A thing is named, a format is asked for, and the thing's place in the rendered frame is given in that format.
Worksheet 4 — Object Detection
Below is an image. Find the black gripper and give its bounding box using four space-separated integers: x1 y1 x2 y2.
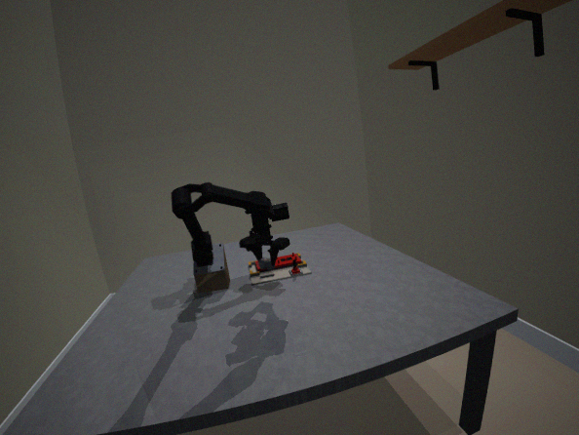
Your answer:
239 222 290 266

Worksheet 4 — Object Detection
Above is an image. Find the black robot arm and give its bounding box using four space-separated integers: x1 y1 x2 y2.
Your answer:
172 182 290 267

